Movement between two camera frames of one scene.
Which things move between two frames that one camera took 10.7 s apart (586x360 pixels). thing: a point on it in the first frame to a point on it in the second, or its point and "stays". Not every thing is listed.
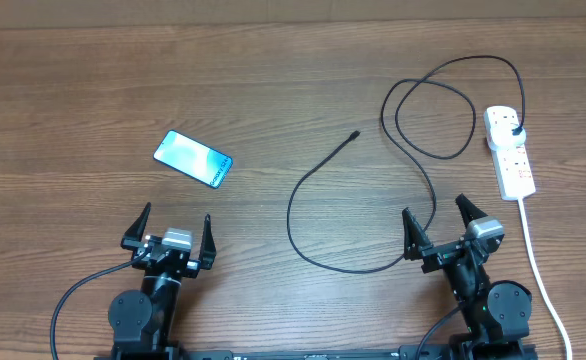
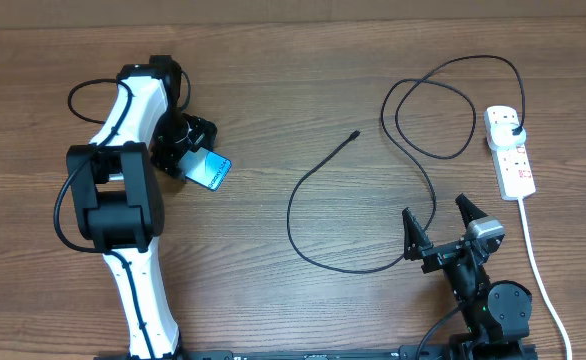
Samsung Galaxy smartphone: (193, 158) stays
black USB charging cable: (356, 133) stays
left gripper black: (205, 255) to (166, 158)
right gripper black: (415, 243) stays
